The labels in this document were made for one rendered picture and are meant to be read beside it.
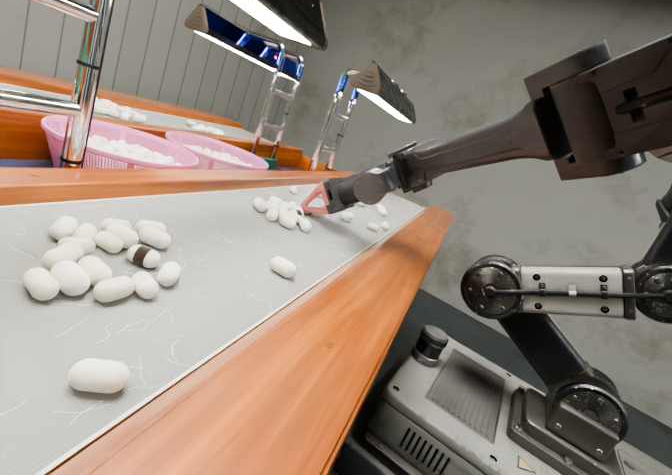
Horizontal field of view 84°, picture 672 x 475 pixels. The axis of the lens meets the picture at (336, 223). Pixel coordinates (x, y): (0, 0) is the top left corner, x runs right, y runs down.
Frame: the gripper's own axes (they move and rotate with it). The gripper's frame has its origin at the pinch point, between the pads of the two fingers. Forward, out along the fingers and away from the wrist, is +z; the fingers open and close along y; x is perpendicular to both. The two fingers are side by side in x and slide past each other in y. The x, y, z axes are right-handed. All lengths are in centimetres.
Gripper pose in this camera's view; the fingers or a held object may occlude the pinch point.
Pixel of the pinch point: (304, 206)
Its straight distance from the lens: 79.4
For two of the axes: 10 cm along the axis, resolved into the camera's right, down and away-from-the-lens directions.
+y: -3.4, 1.2, -9.3
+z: -8.9, 2.9, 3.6
